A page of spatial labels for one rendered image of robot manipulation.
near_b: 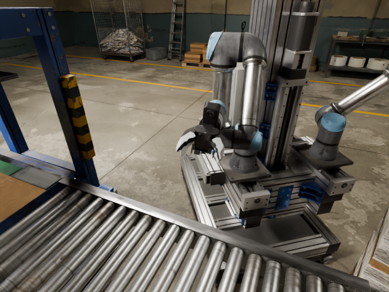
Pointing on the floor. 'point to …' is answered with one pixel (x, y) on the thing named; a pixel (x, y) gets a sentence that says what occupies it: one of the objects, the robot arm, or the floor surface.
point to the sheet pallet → (197, 55)
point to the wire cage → (121, 36)
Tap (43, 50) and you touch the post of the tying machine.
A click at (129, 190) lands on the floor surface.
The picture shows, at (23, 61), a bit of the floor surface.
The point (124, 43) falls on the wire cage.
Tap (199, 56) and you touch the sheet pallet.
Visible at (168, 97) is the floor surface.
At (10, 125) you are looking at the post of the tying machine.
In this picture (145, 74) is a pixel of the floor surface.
